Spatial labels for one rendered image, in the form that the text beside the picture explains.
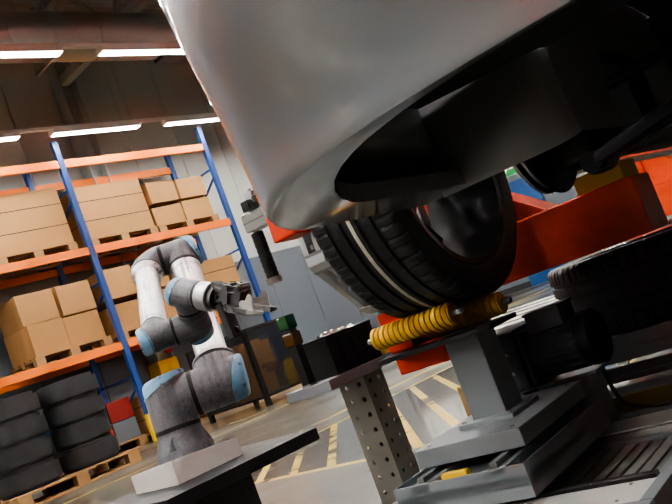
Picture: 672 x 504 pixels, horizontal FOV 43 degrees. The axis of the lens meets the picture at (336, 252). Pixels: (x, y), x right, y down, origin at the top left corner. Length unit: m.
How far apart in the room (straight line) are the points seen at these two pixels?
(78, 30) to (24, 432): 5.19
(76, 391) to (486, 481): 7.72
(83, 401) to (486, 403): 7.54
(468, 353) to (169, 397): 1.07
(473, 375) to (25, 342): 10.47
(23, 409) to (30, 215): 4.26
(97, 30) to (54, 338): 4.20
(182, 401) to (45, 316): 9.61
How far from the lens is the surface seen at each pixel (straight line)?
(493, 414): 2.17
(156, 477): 2.80
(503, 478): 1.93
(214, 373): 2.79
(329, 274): 2.11
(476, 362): 2.15
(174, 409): 2.79
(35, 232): 12.65
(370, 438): 2.57
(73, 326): 12.50
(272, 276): 2.28
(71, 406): 9.39
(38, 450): 9.11
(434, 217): 2.44
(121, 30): 11.93
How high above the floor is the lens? 0.57
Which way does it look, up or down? 5 degrees up
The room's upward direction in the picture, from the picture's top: 21 degrees counter-clockwise
